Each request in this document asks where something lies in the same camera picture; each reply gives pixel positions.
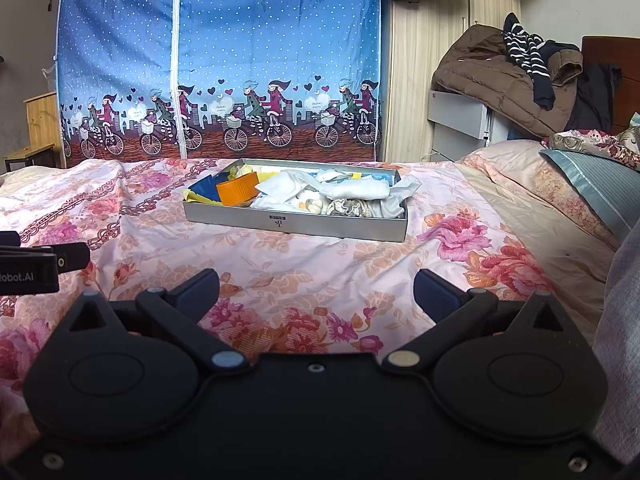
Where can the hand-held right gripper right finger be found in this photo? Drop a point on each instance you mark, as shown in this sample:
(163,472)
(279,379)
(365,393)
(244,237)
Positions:
(435,290)

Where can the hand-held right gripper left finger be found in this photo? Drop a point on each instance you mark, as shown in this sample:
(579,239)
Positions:
(200,286)

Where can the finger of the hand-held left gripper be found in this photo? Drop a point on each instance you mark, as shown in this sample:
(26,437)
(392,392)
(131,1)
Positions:
(9,239)
(72,256)

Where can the orange plastic cup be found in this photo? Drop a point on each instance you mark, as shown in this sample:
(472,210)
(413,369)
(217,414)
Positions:
(237,190)

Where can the grey shallow cardboard box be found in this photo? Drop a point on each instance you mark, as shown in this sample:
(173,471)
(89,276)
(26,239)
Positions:
(300,225)

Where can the white cloth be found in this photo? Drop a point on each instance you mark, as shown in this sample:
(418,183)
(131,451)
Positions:
(360,189)

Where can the wooden stool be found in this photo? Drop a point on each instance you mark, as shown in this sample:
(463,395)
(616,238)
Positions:
(27,154)

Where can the pink floral bedsheet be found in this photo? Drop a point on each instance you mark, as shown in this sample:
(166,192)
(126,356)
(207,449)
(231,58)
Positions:
(350,270)

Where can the small light wooden cabinet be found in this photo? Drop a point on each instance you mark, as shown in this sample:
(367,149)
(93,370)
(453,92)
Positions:
(44,125)

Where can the beige floral pillow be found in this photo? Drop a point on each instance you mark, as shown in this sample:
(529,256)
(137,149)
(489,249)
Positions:
(520,190)

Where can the grey white cabinet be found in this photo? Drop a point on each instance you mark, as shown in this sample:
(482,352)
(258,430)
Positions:
(460,120)

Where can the grey cloth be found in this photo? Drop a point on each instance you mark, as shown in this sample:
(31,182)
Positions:
(622,335)

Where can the blue striped pillow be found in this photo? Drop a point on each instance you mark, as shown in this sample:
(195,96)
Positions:
(600,185)

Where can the floral patterned quilt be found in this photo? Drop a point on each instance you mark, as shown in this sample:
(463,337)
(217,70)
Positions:
(590,142)

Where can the brown padded jacket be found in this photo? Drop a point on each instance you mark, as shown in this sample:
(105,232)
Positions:
(480,75)

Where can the light wooden wardrobe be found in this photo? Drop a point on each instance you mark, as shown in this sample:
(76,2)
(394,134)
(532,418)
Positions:
(425,50)

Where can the dark garment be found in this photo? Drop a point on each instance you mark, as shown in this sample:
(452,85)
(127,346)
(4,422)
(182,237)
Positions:
(597,97)

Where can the blue printed fabric wardrobe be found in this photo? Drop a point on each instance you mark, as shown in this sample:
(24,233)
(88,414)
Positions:
(225,35)

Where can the black white striped sweater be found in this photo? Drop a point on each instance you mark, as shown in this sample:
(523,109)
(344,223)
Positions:
(527,52)

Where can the dark wooden headboard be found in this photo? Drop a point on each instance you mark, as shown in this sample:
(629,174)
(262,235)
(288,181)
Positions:
(627,65)

